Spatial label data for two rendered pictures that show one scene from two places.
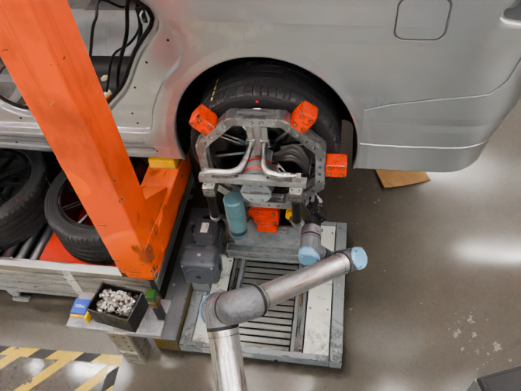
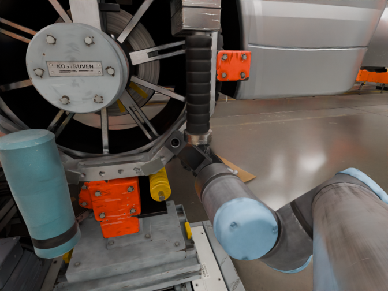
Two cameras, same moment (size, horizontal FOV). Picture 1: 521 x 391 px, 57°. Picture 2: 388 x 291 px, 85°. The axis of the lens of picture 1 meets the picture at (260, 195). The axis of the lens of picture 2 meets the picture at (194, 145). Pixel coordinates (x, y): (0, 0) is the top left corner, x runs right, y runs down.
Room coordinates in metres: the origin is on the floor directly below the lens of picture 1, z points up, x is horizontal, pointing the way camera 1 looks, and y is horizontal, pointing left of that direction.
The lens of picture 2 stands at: (0.92, 0.02, 0.87)
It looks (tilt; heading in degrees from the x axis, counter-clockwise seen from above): 22 degrees down; 333
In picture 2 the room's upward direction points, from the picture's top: straight up
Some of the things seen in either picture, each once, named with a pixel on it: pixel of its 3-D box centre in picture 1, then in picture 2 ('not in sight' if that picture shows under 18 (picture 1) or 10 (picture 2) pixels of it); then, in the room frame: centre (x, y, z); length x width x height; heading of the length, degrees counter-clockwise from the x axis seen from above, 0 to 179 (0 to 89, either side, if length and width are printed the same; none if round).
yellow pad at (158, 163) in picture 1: (165, 154); not in sight; (1.74, 0.44, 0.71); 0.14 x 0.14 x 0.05; 77
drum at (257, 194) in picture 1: (259, 174); (90, 68); (1.40, -0.01, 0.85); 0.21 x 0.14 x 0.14; 167
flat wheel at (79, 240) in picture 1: (113, 202); not in sight; (1.75, 0.80, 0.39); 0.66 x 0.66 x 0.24
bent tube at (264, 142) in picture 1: (279, 153); not in sight; (1.32, -0.09, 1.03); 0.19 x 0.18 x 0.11; 167
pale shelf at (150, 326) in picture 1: (119, 314); not in sight; (1.05, 0.67, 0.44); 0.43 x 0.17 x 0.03; 77
